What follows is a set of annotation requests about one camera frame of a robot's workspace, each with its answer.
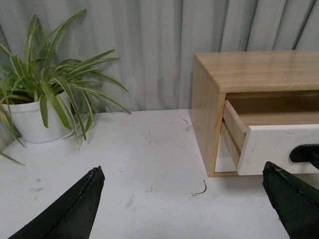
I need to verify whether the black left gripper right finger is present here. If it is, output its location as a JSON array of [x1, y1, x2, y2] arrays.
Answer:
[[262, 161, 319, 239]]

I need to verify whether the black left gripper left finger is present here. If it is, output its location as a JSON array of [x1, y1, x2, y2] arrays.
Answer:
[[10, 166, 105, 239]]

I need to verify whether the white front wooden drawer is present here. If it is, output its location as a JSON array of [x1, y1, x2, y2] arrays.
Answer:
[[221, 100, 319, 176]]

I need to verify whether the wooden drawer cabinet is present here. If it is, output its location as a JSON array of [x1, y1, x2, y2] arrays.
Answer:
[[191, 50, 319, 177]]

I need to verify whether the white plant pot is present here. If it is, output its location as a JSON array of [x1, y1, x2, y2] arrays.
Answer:
[[2, 102, 70, 143]]

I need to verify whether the green spider plant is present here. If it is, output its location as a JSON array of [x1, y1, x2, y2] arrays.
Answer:
[[0, 8, 132, 166]]

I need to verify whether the grey curtain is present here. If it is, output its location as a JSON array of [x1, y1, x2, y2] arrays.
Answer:
[[0, 0, 319, 111]]

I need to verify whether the black drawer handle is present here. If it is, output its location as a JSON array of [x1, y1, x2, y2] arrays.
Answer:
[[289, 144, 319, 169]]

